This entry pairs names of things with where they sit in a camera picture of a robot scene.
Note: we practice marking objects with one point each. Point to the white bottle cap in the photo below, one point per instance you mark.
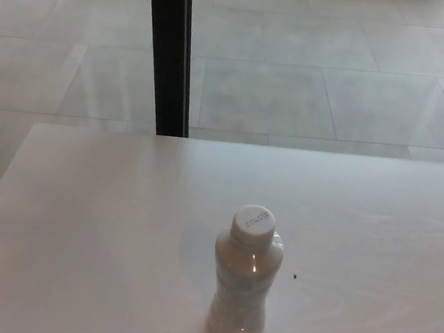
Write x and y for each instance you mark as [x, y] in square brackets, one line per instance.
[253, 224]

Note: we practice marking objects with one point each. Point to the black vertical post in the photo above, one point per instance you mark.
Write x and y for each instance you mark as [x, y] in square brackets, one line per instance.
[169, 51]

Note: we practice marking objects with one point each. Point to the white plastic bottle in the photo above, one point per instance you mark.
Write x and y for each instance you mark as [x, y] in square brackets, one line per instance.
[243, 294]

